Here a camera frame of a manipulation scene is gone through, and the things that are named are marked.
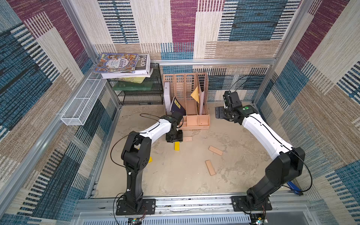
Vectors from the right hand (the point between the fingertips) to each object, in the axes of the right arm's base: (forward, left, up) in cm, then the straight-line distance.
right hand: (224, 109), depth 84 cm
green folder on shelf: (+20, +59, +3) cm, 62 cm away
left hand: (-9, +27, -19) cm, 35 cm away
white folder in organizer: (+16, +35, -5) cm, 39 cm away
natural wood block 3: (-28, +8, -24) cm, 37 cm away
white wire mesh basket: (-9, +77, +11) cm, 78 cm away
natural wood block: (-6, +21, -23) cm, 32 cm away
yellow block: (-11, +29, -23) cm, 39 cm away
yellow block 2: (-21, +45, -22) cm, 54 cm away
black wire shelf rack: (+32, +53, -18) cm, 65 cm away
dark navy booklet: (+16, +29, -12) cm, 35 cm away
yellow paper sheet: (+12, +16, +1) cm, 20 cm away
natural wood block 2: (-15, +4, -23) cm, 28 cm away
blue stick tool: (-36, -37, -26) cm, 58 cm away
